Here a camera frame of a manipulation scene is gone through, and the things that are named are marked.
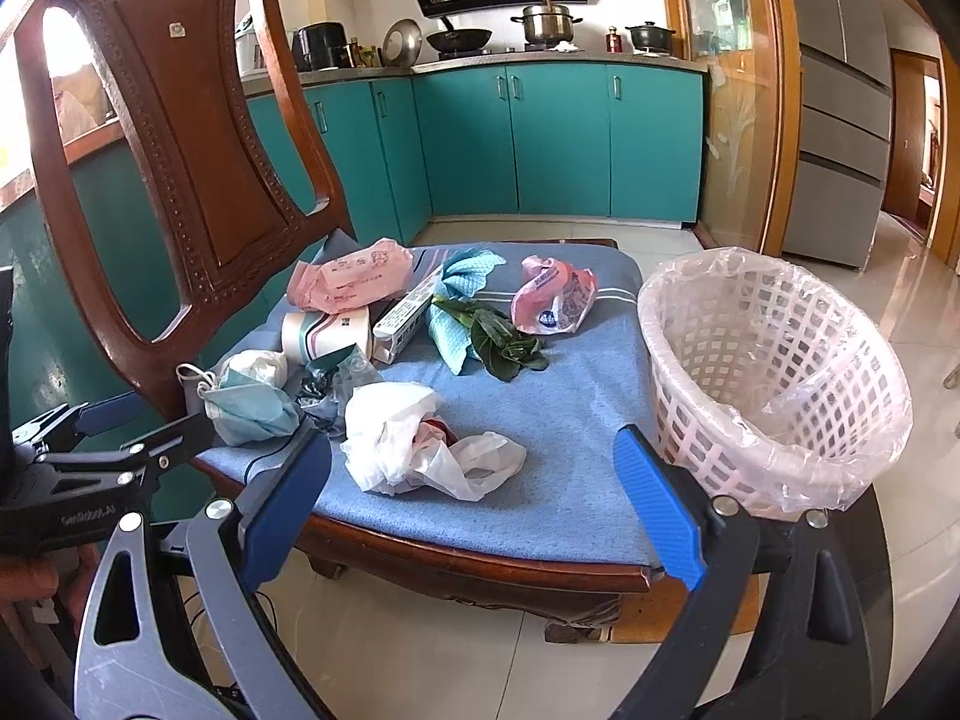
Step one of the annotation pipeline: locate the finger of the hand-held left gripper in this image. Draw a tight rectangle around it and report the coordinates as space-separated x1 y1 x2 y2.
11 392 162 458
0 416 218 552

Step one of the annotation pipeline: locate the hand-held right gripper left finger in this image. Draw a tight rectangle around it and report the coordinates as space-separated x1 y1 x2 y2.
71 427 335 720

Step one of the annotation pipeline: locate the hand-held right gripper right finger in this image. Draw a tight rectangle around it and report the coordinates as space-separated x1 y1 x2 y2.
611 424 893 720

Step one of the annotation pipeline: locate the blue face mask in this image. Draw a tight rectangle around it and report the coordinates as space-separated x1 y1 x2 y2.
176 364 301 447

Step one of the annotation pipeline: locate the clear plastic bin liner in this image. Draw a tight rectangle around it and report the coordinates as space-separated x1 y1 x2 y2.
637 246 914 520

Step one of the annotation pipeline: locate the striped white paper cup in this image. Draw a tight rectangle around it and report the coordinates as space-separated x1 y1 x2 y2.
281 305 376 362

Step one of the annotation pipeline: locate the white plastic lattice basket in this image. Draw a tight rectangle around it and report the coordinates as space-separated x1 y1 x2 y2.
637 246 914 520

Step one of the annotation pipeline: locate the crumpled white tissue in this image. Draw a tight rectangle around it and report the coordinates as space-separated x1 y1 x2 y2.
225 351 290 391

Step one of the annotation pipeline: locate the white plastic bag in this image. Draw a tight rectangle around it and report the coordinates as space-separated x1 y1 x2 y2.
341 382 527 502

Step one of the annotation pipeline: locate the blue seat cushion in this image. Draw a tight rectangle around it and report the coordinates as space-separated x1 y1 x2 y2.
191 240 668 571

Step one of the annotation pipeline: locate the clear plastic wrapper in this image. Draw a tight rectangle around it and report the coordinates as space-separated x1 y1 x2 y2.
296 349 383 440

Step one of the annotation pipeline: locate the long white cardboard box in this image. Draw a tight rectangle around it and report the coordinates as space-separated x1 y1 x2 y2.
373 266 447 365

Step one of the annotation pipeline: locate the green leaf vegetable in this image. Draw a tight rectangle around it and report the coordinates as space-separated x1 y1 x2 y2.
431 296 550 381

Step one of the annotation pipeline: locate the pink plastic bag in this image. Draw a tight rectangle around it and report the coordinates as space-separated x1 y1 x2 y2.
511 255 599 336

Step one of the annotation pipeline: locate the pink crumpled cloth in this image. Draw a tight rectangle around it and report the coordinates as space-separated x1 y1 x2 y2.
287 238 415 314

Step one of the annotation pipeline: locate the carved wooden chair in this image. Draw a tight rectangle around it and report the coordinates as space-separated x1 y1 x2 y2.
13 0 653 646

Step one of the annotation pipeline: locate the blue dish cloth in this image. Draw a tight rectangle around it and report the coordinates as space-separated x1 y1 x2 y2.
427 251 509 376

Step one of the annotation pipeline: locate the teal kitchen cabinet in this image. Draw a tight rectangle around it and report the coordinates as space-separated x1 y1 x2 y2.
244 60 710 245

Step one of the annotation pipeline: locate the white kitchen appliance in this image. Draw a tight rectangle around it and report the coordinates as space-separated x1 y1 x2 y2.
236 22 263 76

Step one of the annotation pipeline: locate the wooden framed glass door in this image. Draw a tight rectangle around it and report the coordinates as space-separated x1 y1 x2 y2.
652 0 807 256

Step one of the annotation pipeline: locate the black air fryer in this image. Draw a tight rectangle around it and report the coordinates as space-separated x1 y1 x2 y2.
292 22 350 72

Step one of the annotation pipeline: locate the grey refrigerator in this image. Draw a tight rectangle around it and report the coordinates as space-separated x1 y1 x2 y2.
780 0 912 271

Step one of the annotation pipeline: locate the steel pan lid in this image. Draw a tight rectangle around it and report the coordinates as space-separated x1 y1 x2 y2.
382 19 422 67

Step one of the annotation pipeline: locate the black lidded pot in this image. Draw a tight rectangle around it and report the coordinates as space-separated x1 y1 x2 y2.
626 21 677 53

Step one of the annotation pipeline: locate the black wok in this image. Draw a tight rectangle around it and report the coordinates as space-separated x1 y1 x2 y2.
427 15 494 53

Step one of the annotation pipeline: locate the steel cooking pot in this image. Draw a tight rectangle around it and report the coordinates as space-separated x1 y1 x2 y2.
511 0 584 46

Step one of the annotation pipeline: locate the wooden door frame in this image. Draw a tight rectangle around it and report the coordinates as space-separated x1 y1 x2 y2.
881 49 946 241

